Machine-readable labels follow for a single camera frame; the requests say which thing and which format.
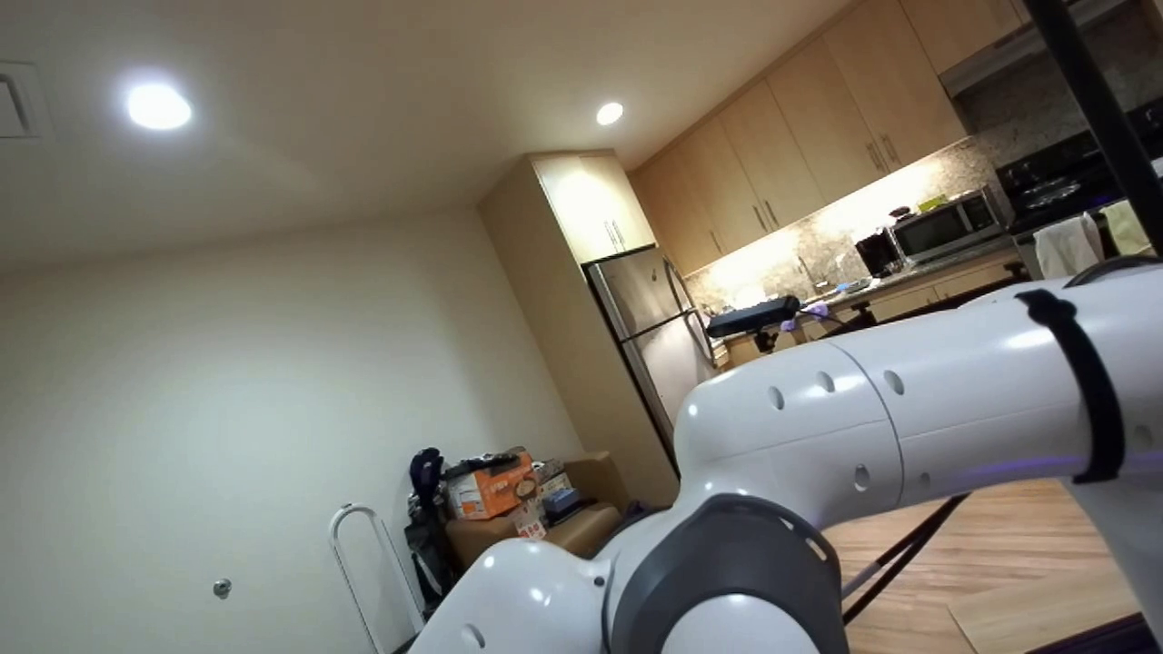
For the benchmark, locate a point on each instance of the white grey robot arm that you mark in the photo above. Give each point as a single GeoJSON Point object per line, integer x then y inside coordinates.
{"type": "Point", "coordinates": [1053, 381]}

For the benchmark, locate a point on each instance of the stainless steel refrigerator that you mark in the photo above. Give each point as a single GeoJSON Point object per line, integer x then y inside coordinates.
{"type": "Point", "coordinates": [654, 329]}

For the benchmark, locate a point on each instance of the orange package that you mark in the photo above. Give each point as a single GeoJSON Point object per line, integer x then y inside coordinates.
{"type": "Point", "coordinates": [492, 486]}

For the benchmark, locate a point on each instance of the small recessed ceiling light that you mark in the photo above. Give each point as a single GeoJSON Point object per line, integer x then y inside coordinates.
{"type": "Point", "coordinates": [608, 114]}

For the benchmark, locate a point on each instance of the black backpack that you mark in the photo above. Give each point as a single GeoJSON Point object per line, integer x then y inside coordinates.
{"type": "Point", "coordinates": [429, 546]}

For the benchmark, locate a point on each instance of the white metal step stool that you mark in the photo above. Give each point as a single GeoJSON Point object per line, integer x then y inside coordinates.
{"type": "Point", "coordinates": [377, 579]}

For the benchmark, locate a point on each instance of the light wood upper cabinets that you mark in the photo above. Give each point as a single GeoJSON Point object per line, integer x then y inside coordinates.
{"type": "Point", "coordinates": [850, 103]}

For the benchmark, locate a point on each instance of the silver microwave oven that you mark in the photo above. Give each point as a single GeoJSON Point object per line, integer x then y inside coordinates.
{"type": "Point", "coordinates": [951, 228]}

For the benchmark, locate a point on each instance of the round ceiling light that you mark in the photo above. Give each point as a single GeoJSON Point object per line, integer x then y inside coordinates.
{"type": "Point", "coordinates": [157, 108]}

